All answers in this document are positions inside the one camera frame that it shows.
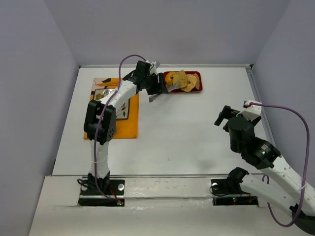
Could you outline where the brown bread slice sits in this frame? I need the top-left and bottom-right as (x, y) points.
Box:
(171, 71), (188, 89)

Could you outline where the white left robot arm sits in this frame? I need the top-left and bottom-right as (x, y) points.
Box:
(84, 61), (181, 195)

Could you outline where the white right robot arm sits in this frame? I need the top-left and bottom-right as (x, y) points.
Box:
(209, 100), (315, 235)

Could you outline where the small bread piece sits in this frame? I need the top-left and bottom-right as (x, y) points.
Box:
(194, 73), (200, 90)

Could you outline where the orange glazed donut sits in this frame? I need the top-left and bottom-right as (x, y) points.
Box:
(164, 71), (176, 84)

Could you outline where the red tray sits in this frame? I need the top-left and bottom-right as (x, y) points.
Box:
(163, 71), (203, 94)

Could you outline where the wooden spoon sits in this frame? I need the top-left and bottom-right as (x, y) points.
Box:
(95, 78), (120, 87)

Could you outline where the floral square plate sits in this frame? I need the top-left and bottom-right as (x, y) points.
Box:
(91, 88), (130, 120)

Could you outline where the orange placemat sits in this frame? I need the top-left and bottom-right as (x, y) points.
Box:
(84, 78), (139, 143)

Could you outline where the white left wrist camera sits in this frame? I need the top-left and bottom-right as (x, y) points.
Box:
(145, 60), (160, 74)

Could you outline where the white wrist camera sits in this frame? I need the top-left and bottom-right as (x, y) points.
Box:
(145, 60), (160, 74)
(237, 100), (262, 121)

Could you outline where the pale ring bread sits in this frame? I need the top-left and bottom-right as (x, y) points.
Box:
(182, 74), (197, 92)

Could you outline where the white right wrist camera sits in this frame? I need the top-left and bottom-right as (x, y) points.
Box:
(237, 100), (262, 121)

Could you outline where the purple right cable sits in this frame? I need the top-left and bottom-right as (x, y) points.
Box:
(246, 103), (310, 227)

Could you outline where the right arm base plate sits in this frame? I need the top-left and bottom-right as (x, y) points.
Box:
(209, 178), (259, 206)

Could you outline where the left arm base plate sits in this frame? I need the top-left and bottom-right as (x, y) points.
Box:
(77, 177), (125, 207)

